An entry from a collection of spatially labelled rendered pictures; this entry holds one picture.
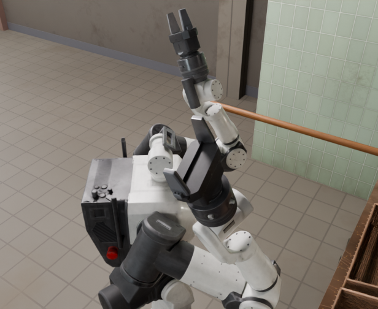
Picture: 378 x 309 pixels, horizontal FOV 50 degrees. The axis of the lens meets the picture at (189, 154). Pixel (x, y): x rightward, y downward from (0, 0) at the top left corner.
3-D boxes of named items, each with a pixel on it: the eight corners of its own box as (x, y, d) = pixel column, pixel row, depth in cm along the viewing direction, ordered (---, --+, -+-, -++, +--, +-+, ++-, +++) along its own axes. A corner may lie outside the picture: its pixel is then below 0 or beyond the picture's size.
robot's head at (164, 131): (143, 160, 107) (159, 140, 103) (145, 143, 114) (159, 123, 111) (164, 171, 109) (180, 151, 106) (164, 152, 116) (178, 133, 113)
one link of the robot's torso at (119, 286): (118, 333, 127) (111, 299, 117) (99, 305, 135) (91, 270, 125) (188, 287, 141) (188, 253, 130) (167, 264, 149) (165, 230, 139)
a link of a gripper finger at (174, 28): (165, 15, 125) (172, 34, 127) (173, 11, 126) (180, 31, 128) (163, 15, 127) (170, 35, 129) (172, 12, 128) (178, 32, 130)
